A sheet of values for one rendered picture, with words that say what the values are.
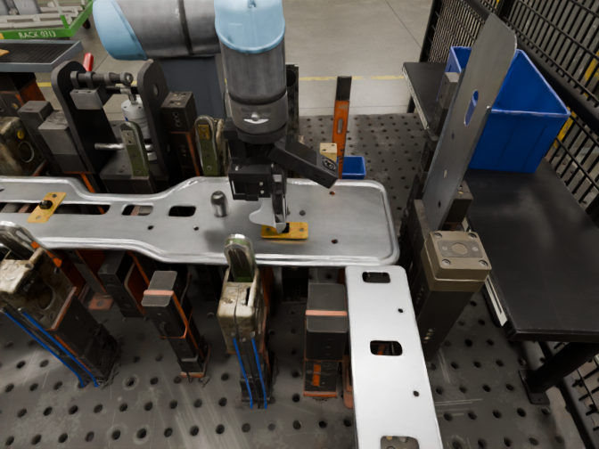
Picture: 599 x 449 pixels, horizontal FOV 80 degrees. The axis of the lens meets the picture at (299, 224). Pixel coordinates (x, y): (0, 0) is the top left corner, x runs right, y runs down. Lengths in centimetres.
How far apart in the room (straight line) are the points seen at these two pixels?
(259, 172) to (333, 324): 25
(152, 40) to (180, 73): 66
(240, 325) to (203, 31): 39
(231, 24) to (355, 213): 41
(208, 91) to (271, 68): 76
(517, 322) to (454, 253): 12
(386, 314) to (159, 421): 51
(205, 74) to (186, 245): 65
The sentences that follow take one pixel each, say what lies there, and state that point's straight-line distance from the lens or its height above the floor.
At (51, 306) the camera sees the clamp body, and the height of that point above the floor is 96.
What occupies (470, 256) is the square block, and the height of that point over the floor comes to 106.
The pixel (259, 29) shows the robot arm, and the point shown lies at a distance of 43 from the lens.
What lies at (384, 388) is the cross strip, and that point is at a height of 100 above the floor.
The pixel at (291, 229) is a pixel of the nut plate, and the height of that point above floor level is 101.
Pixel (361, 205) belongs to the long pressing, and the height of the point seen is 100.
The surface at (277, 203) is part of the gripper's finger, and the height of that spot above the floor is 111.
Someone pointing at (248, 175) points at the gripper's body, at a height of 116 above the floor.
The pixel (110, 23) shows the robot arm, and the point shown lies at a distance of 55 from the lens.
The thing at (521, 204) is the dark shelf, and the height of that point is 103.
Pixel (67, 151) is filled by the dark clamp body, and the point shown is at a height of 102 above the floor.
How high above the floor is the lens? 148
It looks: 46 degrees down
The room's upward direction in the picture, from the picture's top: straight up
